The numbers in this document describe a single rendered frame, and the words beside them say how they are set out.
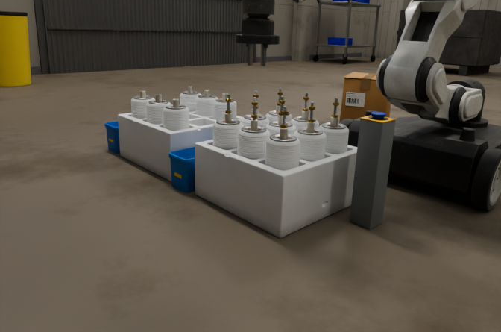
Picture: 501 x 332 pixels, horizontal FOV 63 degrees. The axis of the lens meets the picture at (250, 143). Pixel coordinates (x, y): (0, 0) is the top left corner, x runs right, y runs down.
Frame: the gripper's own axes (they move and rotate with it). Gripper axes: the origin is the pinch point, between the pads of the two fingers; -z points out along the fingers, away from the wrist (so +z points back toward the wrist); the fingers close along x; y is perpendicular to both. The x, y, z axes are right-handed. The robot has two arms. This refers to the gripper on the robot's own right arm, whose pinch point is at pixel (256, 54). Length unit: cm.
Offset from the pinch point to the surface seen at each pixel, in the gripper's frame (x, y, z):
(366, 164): 32.9, -1.1, -28.2
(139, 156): -53, 21, -43
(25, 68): -249, 167, -32
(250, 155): 0.5, -4.9, -28.3
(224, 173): -7.5, -4.9, -34.9
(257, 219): 5.2, -12.3, -44.6
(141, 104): -55, 28, -23
